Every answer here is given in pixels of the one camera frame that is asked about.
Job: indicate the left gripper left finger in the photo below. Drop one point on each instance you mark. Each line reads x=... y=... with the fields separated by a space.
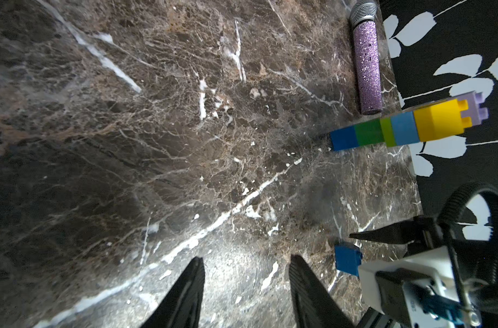
x=181 y=307

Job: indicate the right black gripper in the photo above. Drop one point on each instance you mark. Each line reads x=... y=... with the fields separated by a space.
x=474 y=263

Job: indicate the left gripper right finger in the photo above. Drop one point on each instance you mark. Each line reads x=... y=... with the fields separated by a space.
x=312 y=304

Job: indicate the blue square lego brick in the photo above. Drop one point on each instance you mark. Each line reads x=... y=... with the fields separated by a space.
x=348 y=258
x=344 y=139

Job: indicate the cyan square lego brick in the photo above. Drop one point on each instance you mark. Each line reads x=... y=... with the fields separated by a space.
x=405 y=129

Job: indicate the lime green long lego brick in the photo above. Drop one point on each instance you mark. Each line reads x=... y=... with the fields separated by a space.
x=387 y=132

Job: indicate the dark green square lego brick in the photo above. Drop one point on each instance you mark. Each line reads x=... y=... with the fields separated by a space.
x=368 y=133

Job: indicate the yellow square lego brick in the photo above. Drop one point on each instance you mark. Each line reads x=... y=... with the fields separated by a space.
x=441 y=120

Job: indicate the lilac square lego brick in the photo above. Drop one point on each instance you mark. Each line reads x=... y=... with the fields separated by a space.
x=474 y=110

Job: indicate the purple glitter microphone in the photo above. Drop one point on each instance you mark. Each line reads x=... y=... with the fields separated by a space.
x=362 y=19

